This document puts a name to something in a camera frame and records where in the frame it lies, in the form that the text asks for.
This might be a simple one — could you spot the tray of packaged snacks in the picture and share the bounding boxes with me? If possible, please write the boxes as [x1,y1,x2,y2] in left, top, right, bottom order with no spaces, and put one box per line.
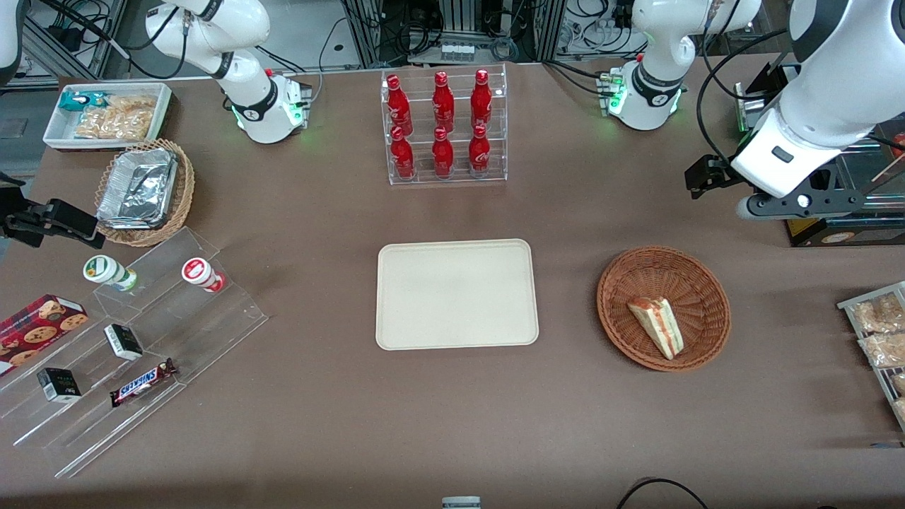
[837,281,905,433]

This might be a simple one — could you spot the dark crate with yellow label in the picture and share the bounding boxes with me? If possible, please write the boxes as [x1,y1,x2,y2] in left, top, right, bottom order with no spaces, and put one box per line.
[783,120,905,248]

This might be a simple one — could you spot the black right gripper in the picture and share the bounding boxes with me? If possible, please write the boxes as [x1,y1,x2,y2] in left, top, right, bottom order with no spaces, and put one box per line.
[0,172,107,250]

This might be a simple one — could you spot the red lid yogurt cup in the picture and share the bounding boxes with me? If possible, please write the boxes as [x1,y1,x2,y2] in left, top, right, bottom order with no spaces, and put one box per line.
[181,257,228,294]

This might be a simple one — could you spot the black cable loop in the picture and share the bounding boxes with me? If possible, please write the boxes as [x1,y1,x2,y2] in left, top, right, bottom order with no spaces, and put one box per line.
[615,478,712,509]

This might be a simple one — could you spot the clear acrylic bottle rack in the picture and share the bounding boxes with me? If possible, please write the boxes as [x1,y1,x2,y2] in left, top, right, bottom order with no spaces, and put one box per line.
[380,63,509,187]

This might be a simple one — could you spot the small black box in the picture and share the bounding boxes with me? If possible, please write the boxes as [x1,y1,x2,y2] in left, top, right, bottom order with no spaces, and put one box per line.
[103,323,145,362]
[36,367,83,404]

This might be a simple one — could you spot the red tartan cookie box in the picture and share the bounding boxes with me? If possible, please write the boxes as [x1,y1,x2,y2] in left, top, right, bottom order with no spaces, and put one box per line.
[0,293,90,377]

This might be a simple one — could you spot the metal shelf frame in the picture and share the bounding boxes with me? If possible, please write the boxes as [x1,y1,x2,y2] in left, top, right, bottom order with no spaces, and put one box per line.
[20,0,129,81]

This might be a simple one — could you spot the round brown wicker basket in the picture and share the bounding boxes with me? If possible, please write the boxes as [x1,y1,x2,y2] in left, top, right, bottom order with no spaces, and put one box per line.
[597,245,732,373]

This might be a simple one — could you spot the red cola bottle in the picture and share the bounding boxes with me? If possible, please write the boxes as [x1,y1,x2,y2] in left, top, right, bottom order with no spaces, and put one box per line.
[386,74,414,132]
[470,69,494,129]
[431,71,457,132]
[468,124,492,178]
[390,126,417,180]
[431,126,456,180]

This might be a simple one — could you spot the white rectangular plastic bin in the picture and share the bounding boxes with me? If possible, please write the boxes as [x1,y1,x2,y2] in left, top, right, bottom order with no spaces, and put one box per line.
[42,82,175,152]

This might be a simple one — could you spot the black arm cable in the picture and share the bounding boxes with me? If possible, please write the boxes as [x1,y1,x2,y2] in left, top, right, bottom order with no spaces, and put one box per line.
[696,27,791,165]

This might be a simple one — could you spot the Snickers chocolate bar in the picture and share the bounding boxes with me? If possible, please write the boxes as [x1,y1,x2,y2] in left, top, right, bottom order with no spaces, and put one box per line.
[109,358,178,409]

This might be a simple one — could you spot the aluminium frame structure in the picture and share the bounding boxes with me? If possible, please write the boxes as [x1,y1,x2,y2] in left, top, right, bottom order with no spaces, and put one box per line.
[339,0,634,70]

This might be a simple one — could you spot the clear bag of beige snacks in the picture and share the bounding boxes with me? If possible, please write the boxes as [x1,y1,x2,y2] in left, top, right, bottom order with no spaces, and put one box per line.
[74,107,153,141]
[106,95,158,118]

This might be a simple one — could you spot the cream rectangular serving tray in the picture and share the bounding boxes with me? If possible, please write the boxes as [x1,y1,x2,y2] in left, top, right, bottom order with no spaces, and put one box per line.
[375,239,540,352]

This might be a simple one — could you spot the oval wicker basket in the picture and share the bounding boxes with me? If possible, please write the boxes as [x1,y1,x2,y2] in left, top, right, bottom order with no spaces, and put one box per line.
[94,139,197,248]

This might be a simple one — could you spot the triangular sandwich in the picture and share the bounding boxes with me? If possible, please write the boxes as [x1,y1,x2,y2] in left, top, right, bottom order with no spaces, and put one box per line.
[627,296,686,361]

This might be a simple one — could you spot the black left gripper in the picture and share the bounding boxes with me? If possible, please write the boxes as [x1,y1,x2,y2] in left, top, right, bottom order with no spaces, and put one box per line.
[684,154,868,221]

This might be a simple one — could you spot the silver foil packets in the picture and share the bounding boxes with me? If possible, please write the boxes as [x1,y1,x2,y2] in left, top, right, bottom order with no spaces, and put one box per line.
[96,148,178,230]

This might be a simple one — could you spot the clear acrylic tiered shelf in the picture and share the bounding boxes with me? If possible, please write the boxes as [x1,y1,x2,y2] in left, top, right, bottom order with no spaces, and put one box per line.
[0,226,270,480]

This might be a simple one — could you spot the teal snack packet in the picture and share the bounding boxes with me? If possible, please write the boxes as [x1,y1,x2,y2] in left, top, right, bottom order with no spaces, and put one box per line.
[59,91,111,114]

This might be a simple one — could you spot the green lid yogurt cup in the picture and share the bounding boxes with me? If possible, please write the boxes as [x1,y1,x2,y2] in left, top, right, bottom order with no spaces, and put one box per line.
[83,254,139,293]

